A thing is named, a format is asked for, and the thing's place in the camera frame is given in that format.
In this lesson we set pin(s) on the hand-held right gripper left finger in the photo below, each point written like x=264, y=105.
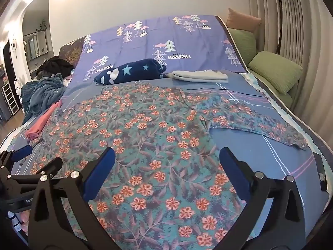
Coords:
x=100, y=172

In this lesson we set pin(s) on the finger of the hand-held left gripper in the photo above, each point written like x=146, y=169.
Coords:
x=22, y=152
x=31, y=174

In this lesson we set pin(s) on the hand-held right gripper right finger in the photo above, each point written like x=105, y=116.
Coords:
x=234, y=172

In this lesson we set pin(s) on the teal floral garment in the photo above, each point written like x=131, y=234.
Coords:
x=156, y=135

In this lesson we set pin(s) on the black clothes pile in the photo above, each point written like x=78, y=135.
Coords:
x=56, y=65

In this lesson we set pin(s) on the blue striped bed sheet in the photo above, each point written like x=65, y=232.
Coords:
x=247, y=156

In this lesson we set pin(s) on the white bottle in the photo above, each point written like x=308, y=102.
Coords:
x=14, y=220

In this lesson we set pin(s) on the pink cloth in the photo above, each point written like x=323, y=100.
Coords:
x=39, y=125

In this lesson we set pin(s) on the white storage rack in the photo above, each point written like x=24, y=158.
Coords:
x=10, y=99

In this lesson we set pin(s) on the teal fleece blanket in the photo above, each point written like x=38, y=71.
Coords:
x=41, y=93

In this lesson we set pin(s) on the black device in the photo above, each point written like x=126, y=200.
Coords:
x=322, y=177

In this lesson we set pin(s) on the navy star print blanket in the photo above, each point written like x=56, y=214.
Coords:
x=124, y=73

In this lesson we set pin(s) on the grey folded cloth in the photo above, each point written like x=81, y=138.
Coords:
x=197, y=76

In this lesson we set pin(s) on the green pillow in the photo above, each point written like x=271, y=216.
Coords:
x=243, y=44
x=275, y=70

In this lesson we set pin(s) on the brown patterned pillow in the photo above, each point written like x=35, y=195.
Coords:
x=71, y=52

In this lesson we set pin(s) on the purple tree print blanket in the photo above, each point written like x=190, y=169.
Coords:
x=156, y=36

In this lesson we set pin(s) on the pink pillow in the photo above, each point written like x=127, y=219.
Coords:
x=242, y=20

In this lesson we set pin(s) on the beige curtain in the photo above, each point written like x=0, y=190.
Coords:
x=309, y=31

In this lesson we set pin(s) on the wall mirror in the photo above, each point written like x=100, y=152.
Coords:
x=36, y=44

